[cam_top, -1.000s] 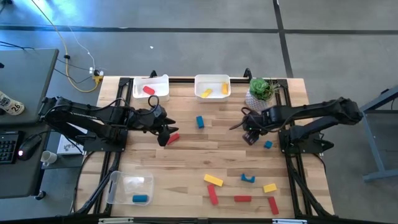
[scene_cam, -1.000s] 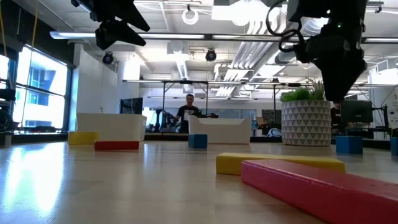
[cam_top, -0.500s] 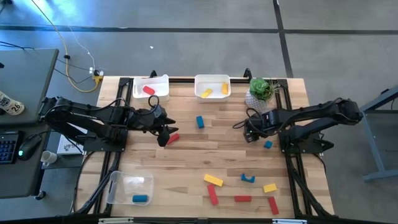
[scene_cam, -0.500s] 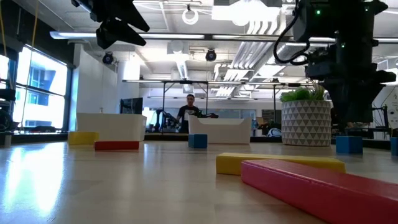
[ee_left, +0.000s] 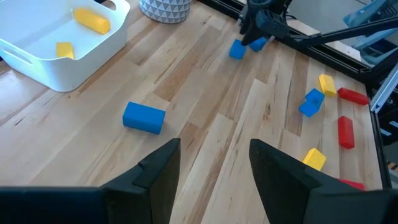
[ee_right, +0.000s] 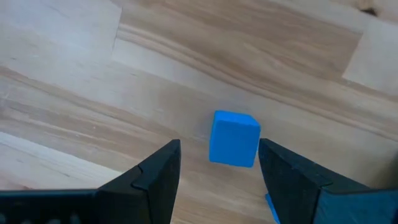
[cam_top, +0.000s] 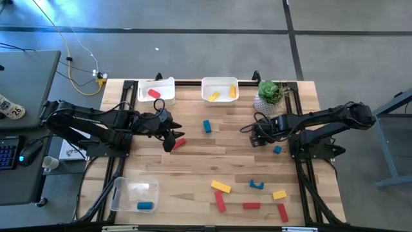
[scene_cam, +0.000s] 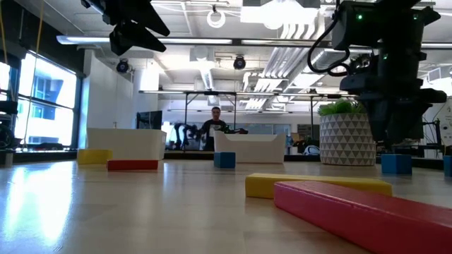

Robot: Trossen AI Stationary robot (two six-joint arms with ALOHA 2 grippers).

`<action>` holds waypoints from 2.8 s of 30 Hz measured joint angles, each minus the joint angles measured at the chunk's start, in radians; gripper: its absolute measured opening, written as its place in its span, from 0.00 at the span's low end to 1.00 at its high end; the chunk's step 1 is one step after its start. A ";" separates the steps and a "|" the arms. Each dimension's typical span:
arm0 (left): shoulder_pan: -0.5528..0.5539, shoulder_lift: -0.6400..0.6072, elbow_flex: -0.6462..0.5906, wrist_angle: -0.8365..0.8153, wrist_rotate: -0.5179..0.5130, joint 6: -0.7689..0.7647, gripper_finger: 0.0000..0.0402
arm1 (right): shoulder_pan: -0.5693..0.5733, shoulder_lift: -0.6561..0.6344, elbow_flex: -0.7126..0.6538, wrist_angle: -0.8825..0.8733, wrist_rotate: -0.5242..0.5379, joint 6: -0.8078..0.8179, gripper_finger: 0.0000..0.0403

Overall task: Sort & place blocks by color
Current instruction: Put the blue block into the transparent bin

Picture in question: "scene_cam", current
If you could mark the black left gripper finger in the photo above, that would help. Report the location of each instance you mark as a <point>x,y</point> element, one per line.
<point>130,39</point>
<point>134,14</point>

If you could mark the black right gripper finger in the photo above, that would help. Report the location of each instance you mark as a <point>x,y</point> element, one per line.
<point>406,120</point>
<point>379,120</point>

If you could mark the blue cube block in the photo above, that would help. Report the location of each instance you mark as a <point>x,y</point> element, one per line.
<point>396,164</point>
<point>448,166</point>

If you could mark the long red block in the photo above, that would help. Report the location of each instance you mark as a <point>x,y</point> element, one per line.
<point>370,218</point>

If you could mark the yellow arch block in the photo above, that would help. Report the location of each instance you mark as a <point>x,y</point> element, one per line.
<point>93,157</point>

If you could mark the red rectangular block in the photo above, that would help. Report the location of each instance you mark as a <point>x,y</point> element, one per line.
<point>132,165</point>

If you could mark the long yellow block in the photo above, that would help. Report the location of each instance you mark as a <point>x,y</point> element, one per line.
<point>268,185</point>

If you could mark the blue rectangular block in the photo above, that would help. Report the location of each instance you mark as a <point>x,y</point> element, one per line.
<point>224,159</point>

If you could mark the background black robot arm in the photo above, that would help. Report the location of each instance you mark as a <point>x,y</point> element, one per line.
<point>185,135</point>

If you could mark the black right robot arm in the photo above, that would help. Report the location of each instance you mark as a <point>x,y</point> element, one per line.
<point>388,24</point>

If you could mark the black background workstation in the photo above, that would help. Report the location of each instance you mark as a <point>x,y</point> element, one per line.
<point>432,141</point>

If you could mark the long ceiling tube light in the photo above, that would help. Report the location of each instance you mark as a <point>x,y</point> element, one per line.
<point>275,42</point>
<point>88,39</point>

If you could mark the succulent in patterned pot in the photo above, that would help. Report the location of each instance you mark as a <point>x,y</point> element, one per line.
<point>346,141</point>

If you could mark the black white ball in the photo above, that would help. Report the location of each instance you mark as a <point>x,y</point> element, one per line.
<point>311,150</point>

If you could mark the black computer monitor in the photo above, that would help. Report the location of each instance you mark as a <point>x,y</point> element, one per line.
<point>149,120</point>

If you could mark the large window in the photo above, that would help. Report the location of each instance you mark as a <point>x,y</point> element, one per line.
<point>49,91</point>

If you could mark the white plastic bin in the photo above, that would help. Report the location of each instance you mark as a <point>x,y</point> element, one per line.
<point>254,148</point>
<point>123,143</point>

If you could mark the person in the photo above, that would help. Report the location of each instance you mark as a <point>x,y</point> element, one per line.
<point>213,130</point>

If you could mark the black background equipment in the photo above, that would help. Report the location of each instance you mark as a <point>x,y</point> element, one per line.
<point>7,135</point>

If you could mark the black metal gantry frame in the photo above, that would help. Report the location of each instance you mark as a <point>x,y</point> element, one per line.
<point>212,93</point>

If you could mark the black aluminium table frame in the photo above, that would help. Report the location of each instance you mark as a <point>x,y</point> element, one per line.
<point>190,155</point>

